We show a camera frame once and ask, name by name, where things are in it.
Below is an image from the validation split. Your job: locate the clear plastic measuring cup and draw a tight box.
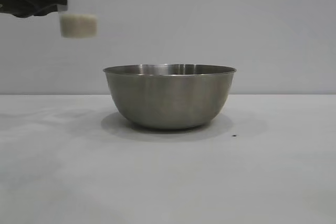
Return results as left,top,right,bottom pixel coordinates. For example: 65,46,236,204
58,0,99,39

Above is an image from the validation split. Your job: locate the stainless steel mixing bowl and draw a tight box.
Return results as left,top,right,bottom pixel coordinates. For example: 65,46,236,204
102,63,237,130

